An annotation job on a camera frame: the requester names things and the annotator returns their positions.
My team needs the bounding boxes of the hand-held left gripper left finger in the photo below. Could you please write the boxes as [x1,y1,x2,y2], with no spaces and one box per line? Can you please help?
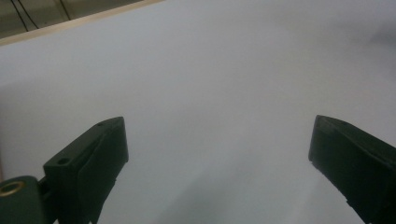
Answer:
[43,116,130,224]

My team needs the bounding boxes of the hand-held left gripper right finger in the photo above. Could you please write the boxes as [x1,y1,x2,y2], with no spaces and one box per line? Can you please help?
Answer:
[308,114,396,224]

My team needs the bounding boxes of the black cable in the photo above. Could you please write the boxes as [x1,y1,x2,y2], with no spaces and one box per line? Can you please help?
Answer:
[18,0,40,30]
[10,0,30,33]
[58,0,72,21]

